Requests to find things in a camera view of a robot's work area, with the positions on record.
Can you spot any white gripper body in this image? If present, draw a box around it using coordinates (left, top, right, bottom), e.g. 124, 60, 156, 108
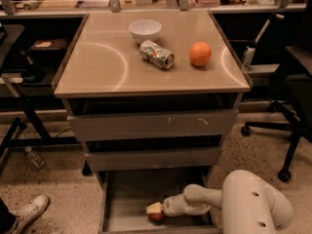
163, 194, 189, 216

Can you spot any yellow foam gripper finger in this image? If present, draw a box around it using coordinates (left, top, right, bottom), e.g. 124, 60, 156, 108
146, 202, 163, 215

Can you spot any red apple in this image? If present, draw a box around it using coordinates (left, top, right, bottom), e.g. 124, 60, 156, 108
147, 210, 164, 221

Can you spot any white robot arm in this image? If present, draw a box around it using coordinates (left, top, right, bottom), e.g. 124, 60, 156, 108
146, 170, 293, 234

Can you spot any bottom open grey drawer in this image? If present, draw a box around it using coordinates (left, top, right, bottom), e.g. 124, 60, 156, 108
98, 168, 222, 234

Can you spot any middle grey drawer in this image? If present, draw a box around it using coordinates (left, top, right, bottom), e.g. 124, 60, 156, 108
85, 147, 221, 171

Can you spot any top grey drawer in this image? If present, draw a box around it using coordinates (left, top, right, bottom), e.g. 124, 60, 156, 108
67, 109, 238, 141

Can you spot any grey drawer cabinet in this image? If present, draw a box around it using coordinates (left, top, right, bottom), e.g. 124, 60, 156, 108
51, 9, 253, 234

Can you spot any plastic water bottle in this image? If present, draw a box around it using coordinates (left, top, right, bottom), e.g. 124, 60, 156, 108
24, 146, 46, 169

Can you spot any white sneaker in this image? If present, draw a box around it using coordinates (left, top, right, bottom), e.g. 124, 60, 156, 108
8, 195, 50, 234

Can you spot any orange fruit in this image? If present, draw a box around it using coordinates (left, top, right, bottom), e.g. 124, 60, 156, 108
188, 42, 212, 66

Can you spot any black office chair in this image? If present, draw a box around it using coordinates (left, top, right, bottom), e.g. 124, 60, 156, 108
240, 0, 312, 182

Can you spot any crushed soda can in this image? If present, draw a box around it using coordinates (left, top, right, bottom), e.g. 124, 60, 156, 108
139, 40, 175, 69

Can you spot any white handheld tool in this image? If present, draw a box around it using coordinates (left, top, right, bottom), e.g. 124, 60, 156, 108
242, 13, 284, 70

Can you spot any white bowl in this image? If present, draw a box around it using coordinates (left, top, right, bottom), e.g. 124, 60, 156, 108
129, 19, 162, 44

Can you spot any black joystick device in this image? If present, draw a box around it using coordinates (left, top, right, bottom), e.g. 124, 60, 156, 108
20, 50, 45, 84

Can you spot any black box with label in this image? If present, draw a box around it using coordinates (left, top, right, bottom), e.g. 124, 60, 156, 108
28, 38, 68, 59

